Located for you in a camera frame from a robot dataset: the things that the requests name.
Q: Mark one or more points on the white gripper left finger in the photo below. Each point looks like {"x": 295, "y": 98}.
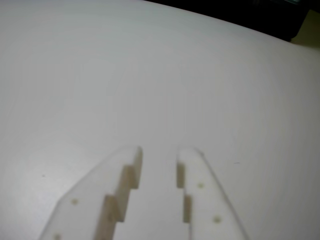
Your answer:
{"x": 85, "y": 200}

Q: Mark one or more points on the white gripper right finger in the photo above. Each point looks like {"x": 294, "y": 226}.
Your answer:
{"x": 205, "y": 200}

